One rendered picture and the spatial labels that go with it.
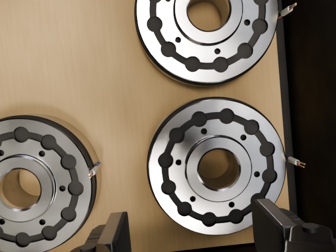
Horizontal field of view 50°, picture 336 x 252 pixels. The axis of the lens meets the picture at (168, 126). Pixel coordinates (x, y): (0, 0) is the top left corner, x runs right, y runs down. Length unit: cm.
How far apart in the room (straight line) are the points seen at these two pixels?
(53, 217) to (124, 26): 15
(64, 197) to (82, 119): 6
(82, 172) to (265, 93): 16
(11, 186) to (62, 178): 5
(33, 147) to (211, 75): 14
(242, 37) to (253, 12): 2
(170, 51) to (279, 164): 11
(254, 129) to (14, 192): 19
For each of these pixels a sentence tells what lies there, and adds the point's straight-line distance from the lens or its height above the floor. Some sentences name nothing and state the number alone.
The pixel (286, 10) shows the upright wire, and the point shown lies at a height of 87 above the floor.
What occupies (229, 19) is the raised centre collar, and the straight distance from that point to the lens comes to 26.
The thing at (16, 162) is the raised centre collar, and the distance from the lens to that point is 27.
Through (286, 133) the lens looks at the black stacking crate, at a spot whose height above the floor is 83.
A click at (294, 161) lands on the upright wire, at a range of 27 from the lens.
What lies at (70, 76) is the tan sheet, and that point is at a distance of 30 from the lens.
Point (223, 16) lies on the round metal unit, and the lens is 29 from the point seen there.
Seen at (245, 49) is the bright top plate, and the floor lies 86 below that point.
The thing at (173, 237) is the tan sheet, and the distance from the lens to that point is 31.
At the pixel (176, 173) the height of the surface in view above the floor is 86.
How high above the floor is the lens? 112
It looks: 85 degrees down
